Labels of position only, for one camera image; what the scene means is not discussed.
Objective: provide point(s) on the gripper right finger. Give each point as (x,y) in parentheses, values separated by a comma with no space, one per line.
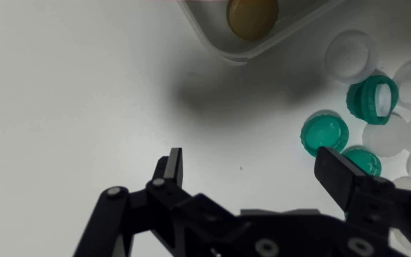
(337,175)

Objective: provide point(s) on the green bottle cap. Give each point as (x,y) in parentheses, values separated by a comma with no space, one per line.
(324,132)
(364,100)
(366,160)

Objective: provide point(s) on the clear plastic bowl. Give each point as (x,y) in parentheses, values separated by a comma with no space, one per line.
(212,32)

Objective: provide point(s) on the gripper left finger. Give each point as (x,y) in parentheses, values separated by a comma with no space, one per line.
(112,221)

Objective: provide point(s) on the yellow bottle cap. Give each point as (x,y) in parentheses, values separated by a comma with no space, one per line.
(252,18)

